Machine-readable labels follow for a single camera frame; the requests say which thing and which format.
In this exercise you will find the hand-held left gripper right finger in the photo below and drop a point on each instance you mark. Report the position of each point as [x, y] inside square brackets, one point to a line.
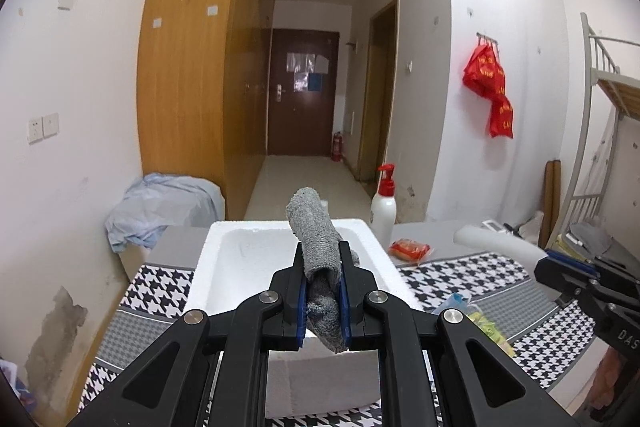
[345, 312]

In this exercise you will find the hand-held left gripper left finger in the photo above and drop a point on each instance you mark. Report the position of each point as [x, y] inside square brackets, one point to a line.
[300, 307]

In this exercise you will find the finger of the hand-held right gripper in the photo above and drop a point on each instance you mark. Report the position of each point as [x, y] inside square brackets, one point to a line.
[562, 277]

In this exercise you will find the grey towel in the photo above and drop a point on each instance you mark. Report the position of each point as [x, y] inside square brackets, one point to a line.
[315, 227]

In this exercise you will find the white foam box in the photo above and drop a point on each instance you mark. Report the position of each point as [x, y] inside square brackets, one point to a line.
[240, 247]

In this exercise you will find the houndstooth table mat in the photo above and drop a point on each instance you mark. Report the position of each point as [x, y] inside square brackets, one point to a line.
[500, 272]

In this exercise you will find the wooden planks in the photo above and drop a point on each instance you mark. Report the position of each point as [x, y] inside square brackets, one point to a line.
[552, 197]

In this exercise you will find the red snack packet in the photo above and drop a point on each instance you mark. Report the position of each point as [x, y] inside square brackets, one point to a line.
[410, 250]

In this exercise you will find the white pump bottle red cap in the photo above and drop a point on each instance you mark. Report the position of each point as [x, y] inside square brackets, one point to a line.
[382, 212]

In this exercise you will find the red fire extinguisher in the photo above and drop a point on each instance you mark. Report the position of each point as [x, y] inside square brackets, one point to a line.
[338, 147]

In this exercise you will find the red plastic bag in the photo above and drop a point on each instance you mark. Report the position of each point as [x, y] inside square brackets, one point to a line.
[501, 119]
[484, 74]

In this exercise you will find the light blue cloth pile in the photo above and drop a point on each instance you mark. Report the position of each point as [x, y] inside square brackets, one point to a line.
[160, 202]

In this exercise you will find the dark brown door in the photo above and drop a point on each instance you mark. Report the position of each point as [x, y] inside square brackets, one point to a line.
[300, 122]

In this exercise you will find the papers on door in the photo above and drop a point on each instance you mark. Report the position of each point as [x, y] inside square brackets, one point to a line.
[305, 69]

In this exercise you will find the wooden wardrobe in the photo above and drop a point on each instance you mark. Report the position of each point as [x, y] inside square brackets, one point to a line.
[185, 82]

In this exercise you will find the wooden doorway frame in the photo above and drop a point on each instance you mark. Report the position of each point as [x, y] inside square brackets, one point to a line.
[372, 97]

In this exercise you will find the metal bunk bed frame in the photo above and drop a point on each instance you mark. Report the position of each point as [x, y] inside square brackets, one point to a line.
[597, 57]

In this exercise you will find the metal wall hook rack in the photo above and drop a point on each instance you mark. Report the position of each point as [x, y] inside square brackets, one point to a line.
[487, 39]

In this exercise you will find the white wall switch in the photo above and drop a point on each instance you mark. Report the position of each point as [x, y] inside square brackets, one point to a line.
[50, 126]

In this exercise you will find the white wall socket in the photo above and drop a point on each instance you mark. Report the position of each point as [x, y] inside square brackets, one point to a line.
[35, 131]

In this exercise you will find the white wall box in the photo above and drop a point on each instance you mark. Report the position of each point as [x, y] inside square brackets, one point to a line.
[66, 0]

